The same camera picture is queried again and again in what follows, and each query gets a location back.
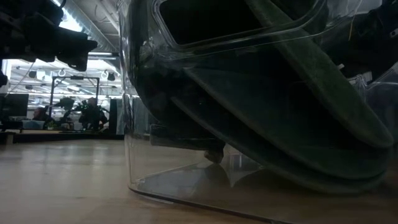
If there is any dark background bench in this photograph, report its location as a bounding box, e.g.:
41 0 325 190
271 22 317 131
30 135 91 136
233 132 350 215
0 129 125 144

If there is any grey panel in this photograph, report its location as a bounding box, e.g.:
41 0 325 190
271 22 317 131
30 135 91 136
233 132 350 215
116 98 126 135

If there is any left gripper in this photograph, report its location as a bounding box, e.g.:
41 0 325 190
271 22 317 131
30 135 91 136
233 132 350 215
0 0 98 72

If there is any black monitor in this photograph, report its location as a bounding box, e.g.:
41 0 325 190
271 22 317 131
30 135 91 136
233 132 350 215
0 93 29 118

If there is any long ceiling light strip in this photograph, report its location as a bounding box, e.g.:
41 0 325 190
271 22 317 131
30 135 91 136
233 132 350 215
88 51 121 61

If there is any person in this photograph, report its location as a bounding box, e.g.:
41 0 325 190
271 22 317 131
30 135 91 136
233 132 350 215
77 96 108 131

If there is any black background rig frame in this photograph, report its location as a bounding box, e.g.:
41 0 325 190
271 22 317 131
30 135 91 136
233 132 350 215
49 76 100 110

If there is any silver ceiling air duct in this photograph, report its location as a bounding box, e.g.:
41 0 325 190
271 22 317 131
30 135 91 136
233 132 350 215
51 0 121 54

